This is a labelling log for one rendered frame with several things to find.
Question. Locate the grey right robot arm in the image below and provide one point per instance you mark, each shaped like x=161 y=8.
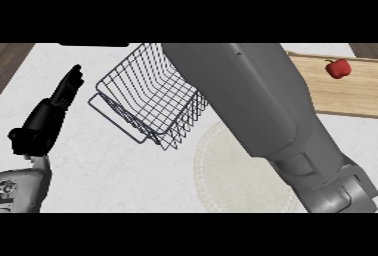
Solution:
x=255 y=103

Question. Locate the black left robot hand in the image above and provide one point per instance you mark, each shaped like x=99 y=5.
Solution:
x=43 y=118

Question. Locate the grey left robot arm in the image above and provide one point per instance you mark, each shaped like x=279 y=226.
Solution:
x=23 y=190

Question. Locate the red bell pepper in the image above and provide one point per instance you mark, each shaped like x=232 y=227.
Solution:
x=338 y=68

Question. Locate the wooden cutting board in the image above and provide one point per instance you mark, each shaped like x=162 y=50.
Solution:
x=339 y=91

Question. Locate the round cream placemat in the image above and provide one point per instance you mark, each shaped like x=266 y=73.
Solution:
x=236 y=180

